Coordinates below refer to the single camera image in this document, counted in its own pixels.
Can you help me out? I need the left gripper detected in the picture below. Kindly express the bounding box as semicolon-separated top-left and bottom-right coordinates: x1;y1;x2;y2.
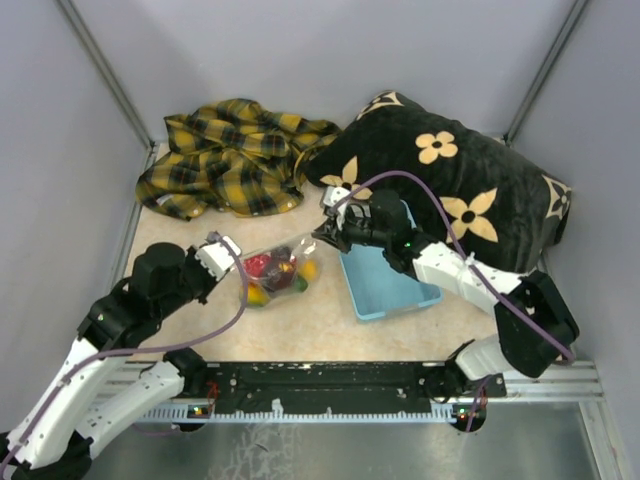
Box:
154;242;224;320

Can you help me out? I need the orange yellow fruit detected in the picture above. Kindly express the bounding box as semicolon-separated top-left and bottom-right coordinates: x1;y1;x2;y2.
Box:
298;259;319;282

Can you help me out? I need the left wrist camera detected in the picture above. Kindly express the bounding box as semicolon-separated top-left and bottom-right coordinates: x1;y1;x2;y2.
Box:
195;232;242;280

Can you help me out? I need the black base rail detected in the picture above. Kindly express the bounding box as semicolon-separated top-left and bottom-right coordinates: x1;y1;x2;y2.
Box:
176;361;482;415

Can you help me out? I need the purple cable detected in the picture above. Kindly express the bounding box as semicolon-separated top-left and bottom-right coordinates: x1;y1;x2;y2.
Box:
0;230;249;466
329;170;576;434

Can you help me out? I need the yellow plaid shirt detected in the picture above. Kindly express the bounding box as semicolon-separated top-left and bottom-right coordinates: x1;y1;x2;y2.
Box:
135;98;342;221

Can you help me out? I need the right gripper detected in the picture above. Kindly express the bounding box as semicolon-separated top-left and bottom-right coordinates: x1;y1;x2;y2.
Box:
313;206;390;254

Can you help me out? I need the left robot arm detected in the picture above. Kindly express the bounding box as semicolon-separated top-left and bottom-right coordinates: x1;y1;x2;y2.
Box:
1;237;240;479

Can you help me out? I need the green orange mango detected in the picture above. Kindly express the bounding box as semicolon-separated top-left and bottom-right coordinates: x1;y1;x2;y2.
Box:
294;276;308;292

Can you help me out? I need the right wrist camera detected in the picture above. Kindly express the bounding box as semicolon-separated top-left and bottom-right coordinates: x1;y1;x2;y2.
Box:
320;186;350;219

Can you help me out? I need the large dark red fruit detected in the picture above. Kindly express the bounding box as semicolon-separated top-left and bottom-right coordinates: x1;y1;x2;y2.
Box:
261;261;297;292

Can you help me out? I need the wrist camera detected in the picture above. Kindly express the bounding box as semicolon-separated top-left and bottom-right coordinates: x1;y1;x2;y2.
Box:
320;186;350;219
195;232;242;280

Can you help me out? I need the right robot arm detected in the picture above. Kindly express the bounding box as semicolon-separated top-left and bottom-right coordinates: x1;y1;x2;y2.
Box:
312;187;579;396

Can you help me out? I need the clear zip top bag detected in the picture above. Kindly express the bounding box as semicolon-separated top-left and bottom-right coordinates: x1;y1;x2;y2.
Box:
242;234;321;309

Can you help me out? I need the black floral pillow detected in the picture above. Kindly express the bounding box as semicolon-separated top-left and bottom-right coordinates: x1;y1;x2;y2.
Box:
297;90;572;273

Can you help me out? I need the small yellow fruit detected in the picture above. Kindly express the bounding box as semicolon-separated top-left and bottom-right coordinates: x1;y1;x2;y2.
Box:
247;283;271;308

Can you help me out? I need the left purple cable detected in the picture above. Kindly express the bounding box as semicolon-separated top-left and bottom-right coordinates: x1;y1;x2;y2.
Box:
0;230;249;466

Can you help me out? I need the red apple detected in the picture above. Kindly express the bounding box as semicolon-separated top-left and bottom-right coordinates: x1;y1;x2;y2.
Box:
244;253;271;278

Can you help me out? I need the light blue plastic basket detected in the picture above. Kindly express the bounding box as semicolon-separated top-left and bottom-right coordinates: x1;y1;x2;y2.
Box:
338;202;444;325

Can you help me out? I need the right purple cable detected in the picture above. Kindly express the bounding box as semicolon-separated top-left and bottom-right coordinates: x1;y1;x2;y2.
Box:
329;170;576;434

